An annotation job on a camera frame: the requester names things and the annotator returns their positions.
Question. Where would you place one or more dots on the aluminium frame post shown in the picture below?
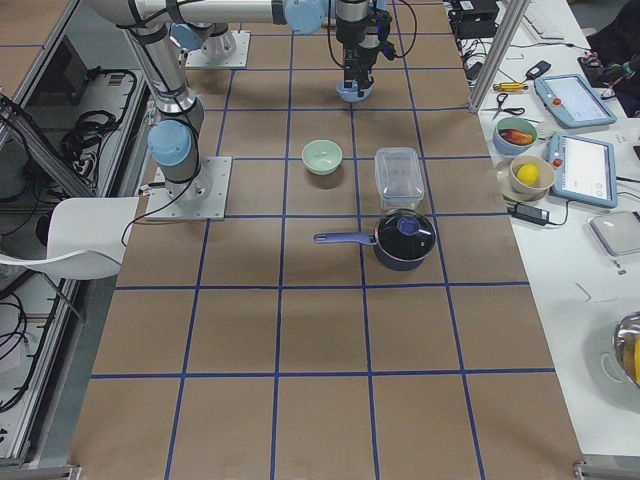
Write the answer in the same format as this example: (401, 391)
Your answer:
(507, 28)

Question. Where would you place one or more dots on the bowl with red fruit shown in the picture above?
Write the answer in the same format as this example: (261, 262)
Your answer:
(513, 136)

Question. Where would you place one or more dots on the beige bowl with lemon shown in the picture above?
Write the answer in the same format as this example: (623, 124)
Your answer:
(531, 175)

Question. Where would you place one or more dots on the white chair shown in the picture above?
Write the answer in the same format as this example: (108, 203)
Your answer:
(84, 239)

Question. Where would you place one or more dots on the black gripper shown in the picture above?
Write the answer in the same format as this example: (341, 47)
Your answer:
(351, 35)

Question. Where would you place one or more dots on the beige plate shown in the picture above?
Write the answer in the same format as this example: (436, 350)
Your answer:
(513, 189)

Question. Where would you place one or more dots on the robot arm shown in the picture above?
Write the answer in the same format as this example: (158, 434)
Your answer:
(303, 17)
(173, 142)

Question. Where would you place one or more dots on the black power adapter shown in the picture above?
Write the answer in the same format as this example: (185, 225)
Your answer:
(529, 214)

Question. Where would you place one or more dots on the blue teach pendant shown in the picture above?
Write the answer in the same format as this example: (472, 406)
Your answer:
(585, 170)
(572, 102)

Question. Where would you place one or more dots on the clear plastic food container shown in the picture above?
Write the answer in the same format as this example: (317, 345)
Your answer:
(398, 178)

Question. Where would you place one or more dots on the dark blue saucepan with lid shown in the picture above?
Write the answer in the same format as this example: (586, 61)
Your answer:
(401, 239)

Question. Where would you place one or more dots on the blue teach pendant far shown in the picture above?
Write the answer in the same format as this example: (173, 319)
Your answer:
(572, 102)

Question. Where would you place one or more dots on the green bowl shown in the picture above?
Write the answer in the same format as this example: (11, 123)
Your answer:
(322, 156)

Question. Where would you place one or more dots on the steel bowl with banana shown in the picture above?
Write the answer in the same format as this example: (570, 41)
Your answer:
(621, 362)

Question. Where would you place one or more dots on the blue bowl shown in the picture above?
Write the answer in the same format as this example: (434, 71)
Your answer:
(352, 94)

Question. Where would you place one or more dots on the black handled scissors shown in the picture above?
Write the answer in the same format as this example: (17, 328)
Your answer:
(501, 99)

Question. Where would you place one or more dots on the orange handled screwdriver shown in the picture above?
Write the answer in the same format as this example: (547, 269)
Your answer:
(510, 87)

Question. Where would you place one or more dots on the blue teach pendant near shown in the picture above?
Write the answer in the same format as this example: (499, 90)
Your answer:
(585, 170)

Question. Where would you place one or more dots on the white lidded box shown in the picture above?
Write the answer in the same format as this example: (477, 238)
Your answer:
(617, 232)

